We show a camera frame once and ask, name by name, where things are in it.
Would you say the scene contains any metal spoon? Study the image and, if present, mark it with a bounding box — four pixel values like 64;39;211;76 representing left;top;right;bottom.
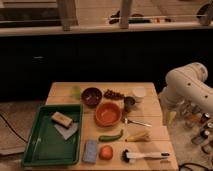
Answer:
123;118;152;127

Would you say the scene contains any black cable on floor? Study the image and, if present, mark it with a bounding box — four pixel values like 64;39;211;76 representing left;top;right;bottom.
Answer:
0;113;29;145

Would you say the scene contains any black cable at right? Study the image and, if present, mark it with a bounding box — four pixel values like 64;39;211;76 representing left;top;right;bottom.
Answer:
178;162;213;171

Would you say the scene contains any white handled dish brush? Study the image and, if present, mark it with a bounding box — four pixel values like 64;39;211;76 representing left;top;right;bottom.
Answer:
121;149;170;163

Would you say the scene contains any grey cloth in tray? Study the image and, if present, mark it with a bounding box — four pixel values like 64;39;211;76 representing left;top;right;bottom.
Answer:
54;123;79;140

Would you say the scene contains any wooden block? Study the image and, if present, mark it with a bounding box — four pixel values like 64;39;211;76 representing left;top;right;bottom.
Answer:
51;112;73;128

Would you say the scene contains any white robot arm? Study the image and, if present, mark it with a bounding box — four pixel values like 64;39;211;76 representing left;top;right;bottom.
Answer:
158;62;213;125

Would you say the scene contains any grey blue sponge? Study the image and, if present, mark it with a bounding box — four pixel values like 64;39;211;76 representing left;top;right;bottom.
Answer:
82;140;98;164

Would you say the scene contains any bunch of dark grapes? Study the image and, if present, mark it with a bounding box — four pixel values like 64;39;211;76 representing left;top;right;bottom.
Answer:
104;90;124;100

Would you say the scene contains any orange bowl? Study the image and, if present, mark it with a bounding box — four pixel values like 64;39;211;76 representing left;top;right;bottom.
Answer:
95;102;122;127

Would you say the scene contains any white cup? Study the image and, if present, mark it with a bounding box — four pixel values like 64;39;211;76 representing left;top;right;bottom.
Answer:
132;87;146;102

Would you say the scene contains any green cucumber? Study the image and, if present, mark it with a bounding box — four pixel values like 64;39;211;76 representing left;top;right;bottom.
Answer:
98;129;123;142

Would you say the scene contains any dark purple bowl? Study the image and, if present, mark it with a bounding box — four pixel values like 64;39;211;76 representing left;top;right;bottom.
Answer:
81;87;102;108

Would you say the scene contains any green plastic tray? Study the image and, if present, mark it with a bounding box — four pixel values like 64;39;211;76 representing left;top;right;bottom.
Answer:
22;104;83;167

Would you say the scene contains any small metal cup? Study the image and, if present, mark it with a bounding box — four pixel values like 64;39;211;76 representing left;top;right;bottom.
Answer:
124;96;136;112

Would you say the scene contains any orange fruit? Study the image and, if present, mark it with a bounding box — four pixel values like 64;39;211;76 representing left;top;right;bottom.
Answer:
99;145;113;160

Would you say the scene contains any pale green vegetable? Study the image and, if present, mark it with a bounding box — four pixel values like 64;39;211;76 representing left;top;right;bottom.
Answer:
71;86;81;100

